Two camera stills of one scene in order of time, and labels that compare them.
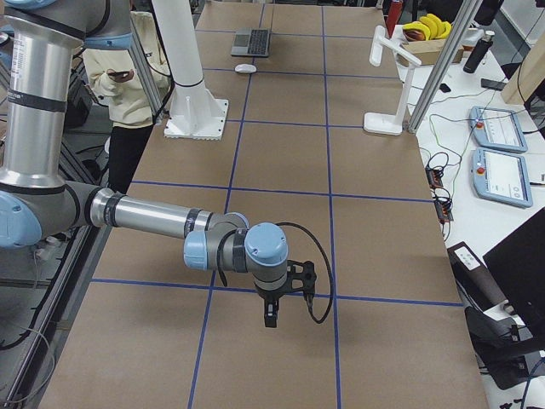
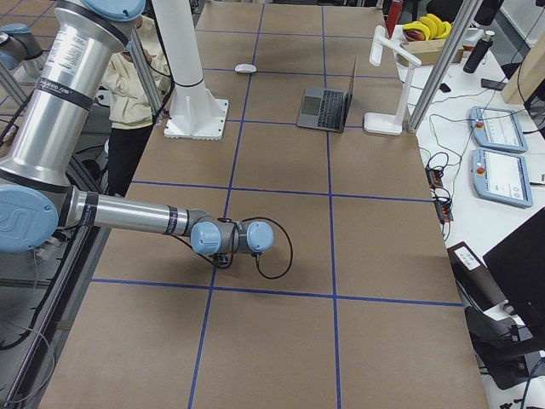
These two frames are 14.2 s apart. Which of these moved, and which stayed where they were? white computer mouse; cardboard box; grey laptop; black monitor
Moved: grey laptop
Stayed: white computer mouse; black monitor; cardboard box
